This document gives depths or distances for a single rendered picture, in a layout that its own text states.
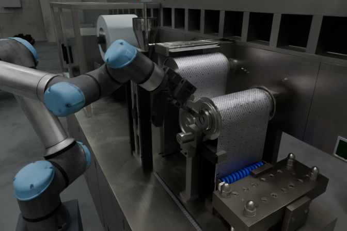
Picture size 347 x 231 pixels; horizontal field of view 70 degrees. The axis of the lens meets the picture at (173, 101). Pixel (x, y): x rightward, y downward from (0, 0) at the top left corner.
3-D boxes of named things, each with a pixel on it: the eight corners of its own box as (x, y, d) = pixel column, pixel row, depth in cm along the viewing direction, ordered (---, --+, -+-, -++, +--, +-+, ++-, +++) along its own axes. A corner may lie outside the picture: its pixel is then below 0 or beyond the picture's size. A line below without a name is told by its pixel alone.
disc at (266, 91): (242, 114, 104) (246, 80, 98) (243, 113, 104) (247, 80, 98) (271, 128, 92) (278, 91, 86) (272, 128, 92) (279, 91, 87)
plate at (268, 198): (211, 205, 84) (213, 191, 82) (287, 168, 103) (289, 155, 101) (246, 242, 72) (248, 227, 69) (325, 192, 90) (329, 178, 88)
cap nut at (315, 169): (305, 175, 89) (308, 165, 88) (311, 172, 91) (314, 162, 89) (315, 181, 86) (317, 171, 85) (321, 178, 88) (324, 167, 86)
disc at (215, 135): (193, 128, 92) (194, 91, 86) (194, 128, 92) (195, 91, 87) (219, 147, 80) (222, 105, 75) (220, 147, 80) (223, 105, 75)
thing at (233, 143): (214, 182, 88) (218, 137, 81) (260, 162, 99) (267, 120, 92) (215, 183, 87) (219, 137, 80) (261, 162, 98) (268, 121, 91)
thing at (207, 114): (200, 133, 85) (192, 113, 87) (205, 131, 85) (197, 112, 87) (211, 127, 78) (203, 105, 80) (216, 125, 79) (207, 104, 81)
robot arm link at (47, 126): (50, 193, 88) (-36, 50, 77) (79, 168, 101) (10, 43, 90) (72, 190, 82) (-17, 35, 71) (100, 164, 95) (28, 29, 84)
